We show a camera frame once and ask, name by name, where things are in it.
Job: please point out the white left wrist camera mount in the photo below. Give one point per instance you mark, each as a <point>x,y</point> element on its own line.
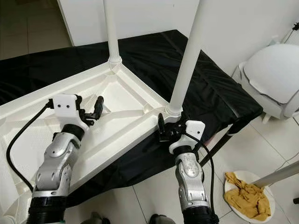
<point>67,106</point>

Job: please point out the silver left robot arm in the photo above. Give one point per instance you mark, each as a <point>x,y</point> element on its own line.
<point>56,165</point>

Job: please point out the grey robot foot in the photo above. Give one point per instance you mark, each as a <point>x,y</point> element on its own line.
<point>96,219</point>
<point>161,219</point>

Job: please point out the black stand base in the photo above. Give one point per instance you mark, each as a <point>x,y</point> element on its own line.
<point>296,200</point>

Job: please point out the white plastic table top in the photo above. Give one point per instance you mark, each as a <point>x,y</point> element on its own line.
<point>121,105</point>

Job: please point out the black tablecloth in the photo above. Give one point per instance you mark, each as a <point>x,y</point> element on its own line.
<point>219,84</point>

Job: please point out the grey right robot foot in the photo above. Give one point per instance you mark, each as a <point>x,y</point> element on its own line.
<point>161,219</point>

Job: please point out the pink stool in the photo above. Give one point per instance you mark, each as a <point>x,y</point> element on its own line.
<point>208,140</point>

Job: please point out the white round appliance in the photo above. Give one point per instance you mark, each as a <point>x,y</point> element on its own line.
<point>273,74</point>

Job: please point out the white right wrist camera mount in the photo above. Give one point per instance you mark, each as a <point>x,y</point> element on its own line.
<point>194,130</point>

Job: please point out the white round basin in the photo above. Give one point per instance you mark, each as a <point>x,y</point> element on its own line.
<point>268,186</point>

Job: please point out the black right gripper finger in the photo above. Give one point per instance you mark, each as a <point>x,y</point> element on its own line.
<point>161,126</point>

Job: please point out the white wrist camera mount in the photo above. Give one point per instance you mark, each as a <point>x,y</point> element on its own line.
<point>194,130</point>
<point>67,106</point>

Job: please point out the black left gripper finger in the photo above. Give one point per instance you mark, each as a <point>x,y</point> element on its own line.
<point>100,106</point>

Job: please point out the black power plug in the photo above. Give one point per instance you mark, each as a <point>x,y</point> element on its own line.
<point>295,24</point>

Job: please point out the grey left robot foot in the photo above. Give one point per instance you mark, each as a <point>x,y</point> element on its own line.
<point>96,219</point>

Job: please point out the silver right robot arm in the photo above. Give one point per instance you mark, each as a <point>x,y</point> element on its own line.
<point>191,179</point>

